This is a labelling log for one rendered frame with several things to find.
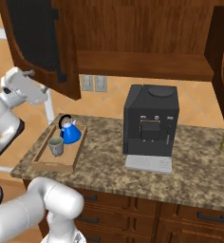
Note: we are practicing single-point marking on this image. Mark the black coffee machine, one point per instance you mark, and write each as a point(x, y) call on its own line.
point(150, 121)

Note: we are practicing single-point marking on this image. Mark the wooden wall cabinet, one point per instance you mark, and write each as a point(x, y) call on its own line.
point(142, 38)

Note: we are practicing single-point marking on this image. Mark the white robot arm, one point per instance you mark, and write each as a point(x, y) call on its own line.
point(10, 215)

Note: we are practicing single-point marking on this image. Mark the grey mug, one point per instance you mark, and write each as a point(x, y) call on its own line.
point(56, 146)

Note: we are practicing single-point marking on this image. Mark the wooden tray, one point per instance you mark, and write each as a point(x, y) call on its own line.
point(71, 152)

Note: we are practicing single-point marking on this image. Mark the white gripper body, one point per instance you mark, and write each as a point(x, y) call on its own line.
point(26, 88)

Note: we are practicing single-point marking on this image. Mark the grey wall outlet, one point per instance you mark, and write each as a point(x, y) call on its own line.
point(87, 83)
point(101, 84)

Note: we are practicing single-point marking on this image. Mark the wooden drawer front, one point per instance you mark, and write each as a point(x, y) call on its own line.
point(112, 236)
point(190, 215)
point(112, 200)
point(112, 220)
point(193, 235)

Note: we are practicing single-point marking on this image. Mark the wooden cabinet door with dark panel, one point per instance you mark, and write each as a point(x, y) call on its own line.
point(41, 41)
point(223, 72)

